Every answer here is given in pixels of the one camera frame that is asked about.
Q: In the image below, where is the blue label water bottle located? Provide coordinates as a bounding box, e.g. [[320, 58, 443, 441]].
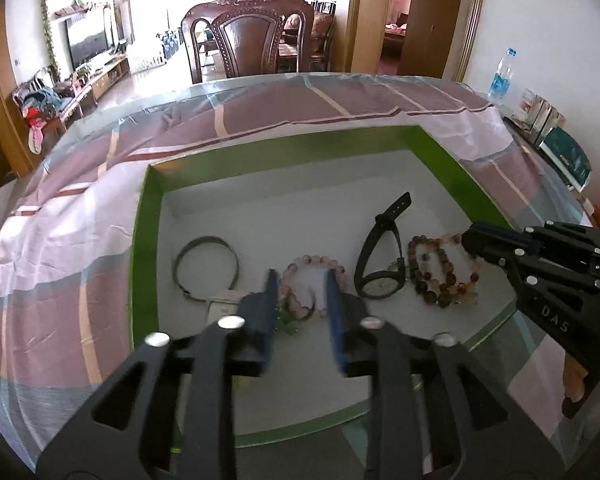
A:
[[487, 47, 517, 106]]

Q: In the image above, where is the pink bead bracelet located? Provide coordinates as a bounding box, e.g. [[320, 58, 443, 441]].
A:
[[279, 255, 348, 321]]

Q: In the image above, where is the black wrist watch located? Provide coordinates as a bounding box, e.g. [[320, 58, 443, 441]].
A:
[[355, 191, 413, 302]]

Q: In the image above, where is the stack of books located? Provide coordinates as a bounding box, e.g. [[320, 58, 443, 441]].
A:
[[510, 87, 566, 136]]

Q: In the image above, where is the green rimmed white tray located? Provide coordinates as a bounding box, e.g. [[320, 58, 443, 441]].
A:
[[127, 125, 523, 448]]

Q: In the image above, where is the silver bangle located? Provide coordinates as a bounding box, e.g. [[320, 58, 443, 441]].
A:
[[174, 236, 241, 303]]

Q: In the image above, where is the pile of colourful clothes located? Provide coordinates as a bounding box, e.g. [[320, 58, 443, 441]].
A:
[[12, 85, 66, 156]]

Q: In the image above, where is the flat screen television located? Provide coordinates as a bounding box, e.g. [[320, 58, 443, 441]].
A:
[[66, 7, 110, 68]]

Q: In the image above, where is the white fence panel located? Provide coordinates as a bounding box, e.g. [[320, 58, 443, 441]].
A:
[[130, 35, 181, 73]]

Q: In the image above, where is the wall shelf with ornaments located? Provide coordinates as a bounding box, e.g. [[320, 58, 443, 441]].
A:
[[50, 2, 106, 23]]

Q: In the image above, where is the green bead jewelry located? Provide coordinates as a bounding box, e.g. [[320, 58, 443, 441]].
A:
[[275, 310, 301, 338]]

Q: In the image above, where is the light wooden door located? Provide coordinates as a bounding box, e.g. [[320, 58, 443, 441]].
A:
[[400, 0, 468, 81]]

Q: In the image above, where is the wooden television cabinet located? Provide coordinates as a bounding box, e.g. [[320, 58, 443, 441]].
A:
[[77, 55, 131, 106]]

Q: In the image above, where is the green vine garland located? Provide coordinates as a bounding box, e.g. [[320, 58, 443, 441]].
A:
[[39, 0, 61, 78]]

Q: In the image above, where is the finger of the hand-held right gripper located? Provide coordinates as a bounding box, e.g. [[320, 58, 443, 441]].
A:
[[460, 230, 600, 294], [472, 220, 600, 257]]

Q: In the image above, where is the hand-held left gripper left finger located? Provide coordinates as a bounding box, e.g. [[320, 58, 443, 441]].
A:
[[35, 269, 280, 480]]

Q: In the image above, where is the person's right hand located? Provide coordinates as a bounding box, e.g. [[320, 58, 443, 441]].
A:
[[563, 356, 589, 404]]

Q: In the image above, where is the brown bead bracelet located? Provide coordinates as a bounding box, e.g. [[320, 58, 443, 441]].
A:
[[407, 232, 483, 308]]

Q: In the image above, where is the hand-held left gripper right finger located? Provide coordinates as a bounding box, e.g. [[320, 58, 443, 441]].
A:
[[325, 269, 567, 480]]

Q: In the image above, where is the pink covered bed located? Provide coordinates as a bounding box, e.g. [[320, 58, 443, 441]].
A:
[[384, 22, 410, 51]]

